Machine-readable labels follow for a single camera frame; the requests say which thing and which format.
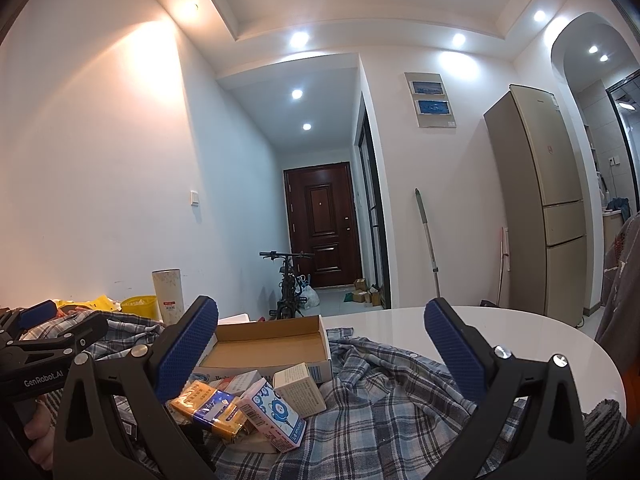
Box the black bicycle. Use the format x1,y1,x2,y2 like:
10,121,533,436
259,252,312,321

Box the yellow plastic container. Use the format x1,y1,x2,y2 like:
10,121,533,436
120,296,160,321

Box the black box on floor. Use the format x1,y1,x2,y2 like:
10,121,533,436
480,299,500,308

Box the yellow blue cigarette pack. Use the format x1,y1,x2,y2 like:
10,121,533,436
169,380,247,441

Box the white plastic bag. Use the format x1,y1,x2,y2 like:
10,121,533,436
298,285,320,310

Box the dark red entrance door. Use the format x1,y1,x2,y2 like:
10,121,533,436
283,162,362,288

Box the red white cigarette carton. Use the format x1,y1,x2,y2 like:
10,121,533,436
208,370,262,396

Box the beige cardboard small box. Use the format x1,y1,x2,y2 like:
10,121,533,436
272,363,326,418

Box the cardboard tray box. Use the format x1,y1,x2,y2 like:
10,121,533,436
193,315,333,385

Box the mop with green handle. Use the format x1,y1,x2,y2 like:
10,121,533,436
414,188,442,297

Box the yellow snack bag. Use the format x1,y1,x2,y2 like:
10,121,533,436
53,295,122,313

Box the striped grey towel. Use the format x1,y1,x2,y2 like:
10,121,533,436
582,399,631,469

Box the person's left hand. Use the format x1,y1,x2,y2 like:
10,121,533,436
24,400,54,470

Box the gold refrigerator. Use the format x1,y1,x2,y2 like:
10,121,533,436
484,84,587,326

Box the electrical panel on wall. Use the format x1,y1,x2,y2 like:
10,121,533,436
405,73,457,128

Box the pink white stick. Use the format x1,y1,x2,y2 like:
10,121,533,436
497,226,510,306

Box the cardboard boxes on floor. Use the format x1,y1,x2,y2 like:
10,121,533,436
352,278,385,307

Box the pink blue patterned box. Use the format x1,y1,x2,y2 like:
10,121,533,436
238,378,306,453

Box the white wall switch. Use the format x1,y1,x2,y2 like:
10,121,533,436
190,191,200,207

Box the blue plaid shirt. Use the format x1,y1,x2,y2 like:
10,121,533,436
42,312,476,479

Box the black glass sliding door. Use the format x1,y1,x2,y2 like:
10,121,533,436
355,96,392,310

